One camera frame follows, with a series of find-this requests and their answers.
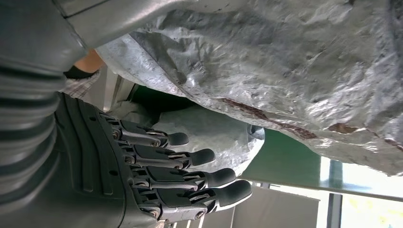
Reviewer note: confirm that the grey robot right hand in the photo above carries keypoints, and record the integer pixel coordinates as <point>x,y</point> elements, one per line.
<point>94,163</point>

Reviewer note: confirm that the person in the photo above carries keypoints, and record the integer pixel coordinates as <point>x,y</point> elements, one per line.
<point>89,61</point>

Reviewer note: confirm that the dark window frame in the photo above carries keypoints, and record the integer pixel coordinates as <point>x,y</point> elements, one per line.
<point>334,207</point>

